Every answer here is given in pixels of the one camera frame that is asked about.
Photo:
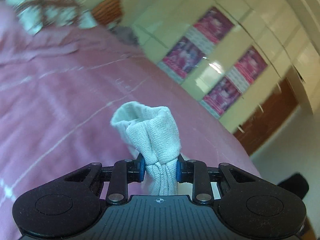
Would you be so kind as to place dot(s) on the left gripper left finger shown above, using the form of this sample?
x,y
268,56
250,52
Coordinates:
x,y
124,172

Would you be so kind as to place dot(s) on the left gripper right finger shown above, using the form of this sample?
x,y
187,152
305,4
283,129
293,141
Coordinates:
x,y
196,173

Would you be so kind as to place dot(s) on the white pants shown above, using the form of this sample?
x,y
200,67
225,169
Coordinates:
x,y
153,133

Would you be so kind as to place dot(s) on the lower right pink poster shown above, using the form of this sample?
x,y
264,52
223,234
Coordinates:
x,y
220,98

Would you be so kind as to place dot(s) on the pink poster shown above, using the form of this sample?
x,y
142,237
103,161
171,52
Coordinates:
x,y
181,60
209,30
220,98
246,70

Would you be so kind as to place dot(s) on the brown wooden door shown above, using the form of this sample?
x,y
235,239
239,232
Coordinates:
x,y
268,118

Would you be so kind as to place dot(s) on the pink checked bedspread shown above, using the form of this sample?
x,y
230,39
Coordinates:
x,y
59,90

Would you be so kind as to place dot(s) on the black garment on chair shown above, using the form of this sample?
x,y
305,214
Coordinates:
x,y
296,184

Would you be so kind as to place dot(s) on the upper right pink poster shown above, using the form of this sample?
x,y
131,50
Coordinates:
x,y
246,70

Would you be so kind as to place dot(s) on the lower left pink poster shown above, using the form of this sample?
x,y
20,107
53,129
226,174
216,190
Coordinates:
x,y
181,60

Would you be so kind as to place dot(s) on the cream wardrobe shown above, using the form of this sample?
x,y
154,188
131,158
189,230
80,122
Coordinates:
x,y
271,26

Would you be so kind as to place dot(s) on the grey crumpled cloth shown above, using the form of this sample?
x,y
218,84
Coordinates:
x,y
126,35

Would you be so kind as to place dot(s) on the upper left pink poster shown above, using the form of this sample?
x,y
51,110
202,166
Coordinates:
x,y
209,30

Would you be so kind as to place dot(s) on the white patterned pillow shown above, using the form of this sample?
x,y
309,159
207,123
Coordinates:
x,y
34,15

